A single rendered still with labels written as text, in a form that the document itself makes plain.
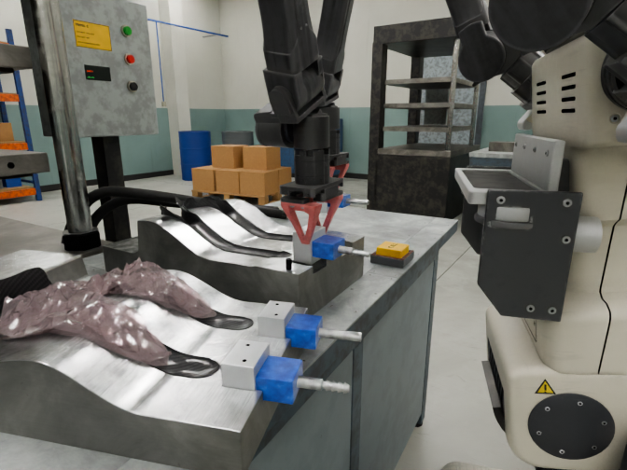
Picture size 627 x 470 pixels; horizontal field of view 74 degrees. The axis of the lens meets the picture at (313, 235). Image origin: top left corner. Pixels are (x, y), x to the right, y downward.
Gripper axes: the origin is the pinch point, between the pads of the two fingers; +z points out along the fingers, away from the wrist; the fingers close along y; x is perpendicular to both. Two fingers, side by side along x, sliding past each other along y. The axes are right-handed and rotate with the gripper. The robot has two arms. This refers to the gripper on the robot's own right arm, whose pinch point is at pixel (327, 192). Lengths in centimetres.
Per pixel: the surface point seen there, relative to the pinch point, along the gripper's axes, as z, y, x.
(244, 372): 8, 59, 22
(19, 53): -34, 31, -66
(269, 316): 7, 49, 18
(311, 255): 4.7, 31.1, 13.6
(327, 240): 2.4, 29.1, 15.7
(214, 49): -165, -637, -623
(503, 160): 25, -339, 0
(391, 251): 12.4, 0.8, 16.6
